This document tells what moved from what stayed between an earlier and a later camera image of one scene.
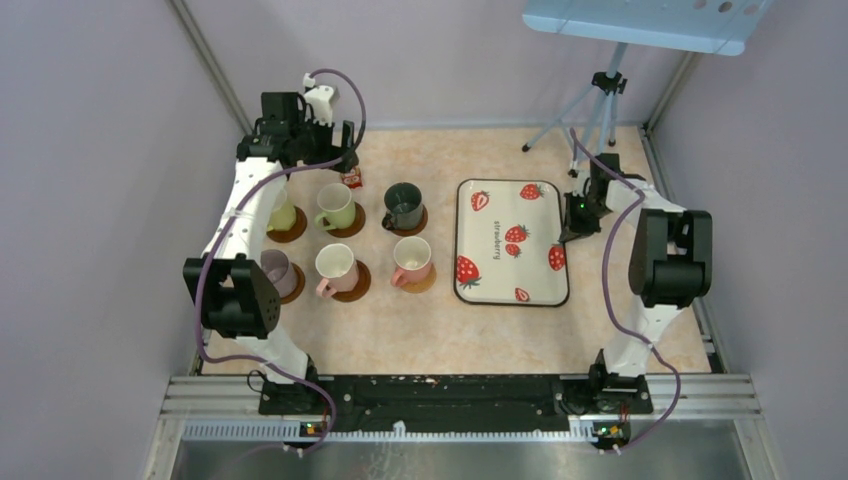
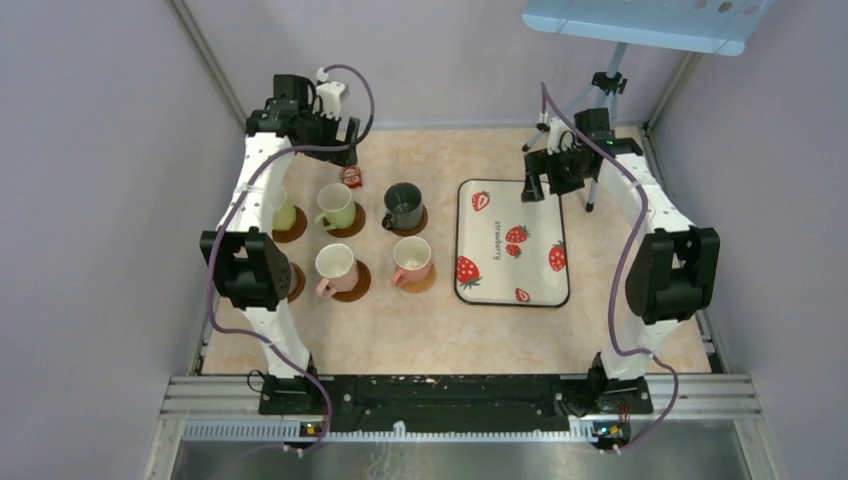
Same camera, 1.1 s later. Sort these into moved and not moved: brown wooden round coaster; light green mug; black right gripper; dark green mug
Moved: black right gripper
Not moved: dark green mug; brown wooden round coaster; light green mug
